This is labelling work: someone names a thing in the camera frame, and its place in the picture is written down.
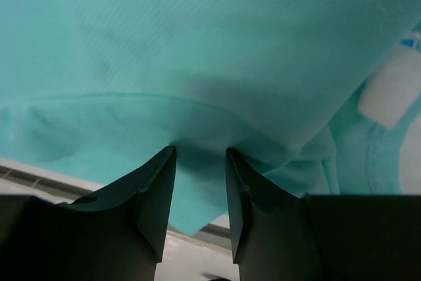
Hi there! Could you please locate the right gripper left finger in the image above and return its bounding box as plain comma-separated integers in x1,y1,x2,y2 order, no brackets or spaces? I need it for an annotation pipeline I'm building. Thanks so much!
1,146,176,280

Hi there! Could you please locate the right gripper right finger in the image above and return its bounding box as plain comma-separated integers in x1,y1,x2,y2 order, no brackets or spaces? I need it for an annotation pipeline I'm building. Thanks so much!
225,149,420,280

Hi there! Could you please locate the teal t shirt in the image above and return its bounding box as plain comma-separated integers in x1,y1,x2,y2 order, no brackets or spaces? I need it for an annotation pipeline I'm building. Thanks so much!
1,0,420,234

